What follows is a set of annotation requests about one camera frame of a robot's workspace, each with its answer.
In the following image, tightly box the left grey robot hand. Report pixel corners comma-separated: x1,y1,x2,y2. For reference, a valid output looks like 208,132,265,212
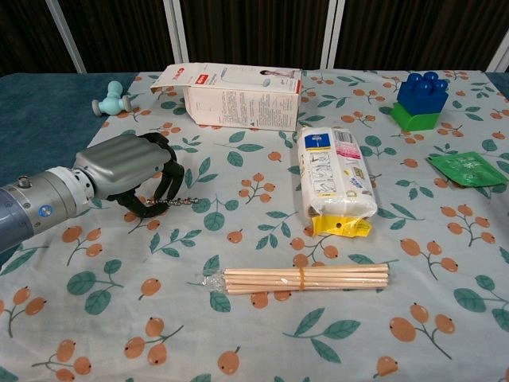
73,132,186,220

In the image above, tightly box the small metal ball chain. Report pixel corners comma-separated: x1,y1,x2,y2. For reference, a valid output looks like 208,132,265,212
146,197,203,206

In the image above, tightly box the light blue massage roller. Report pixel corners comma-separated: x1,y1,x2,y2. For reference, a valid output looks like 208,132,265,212
91,80,132,118

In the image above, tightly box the white red cardboard box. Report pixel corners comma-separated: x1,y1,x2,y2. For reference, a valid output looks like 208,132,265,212
150,63,303,132

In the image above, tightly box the floral printed tablecloth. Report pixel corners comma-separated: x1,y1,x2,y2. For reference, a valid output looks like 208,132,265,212
0,70,509,382

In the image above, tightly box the bundle of wooden sticks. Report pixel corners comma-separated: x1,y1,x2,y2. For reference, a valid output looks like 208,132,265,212
188,263,390,296

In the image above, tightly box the green toy building block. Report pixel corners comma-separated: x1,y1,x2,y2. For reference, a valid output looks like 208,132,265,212
390,102,441,132

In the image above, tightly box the blue toy building block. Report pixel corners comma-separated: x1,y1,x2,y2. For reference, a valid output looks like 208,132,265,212
398,72,450,115

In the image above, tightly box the green foil sachet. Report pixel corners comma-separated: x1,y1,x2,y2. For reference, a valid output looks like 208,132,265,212
426,151,509,189

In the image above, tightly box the white folding screen frame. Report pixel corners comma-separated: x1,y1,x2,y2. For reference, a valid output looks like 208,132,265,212
49,0,509,73

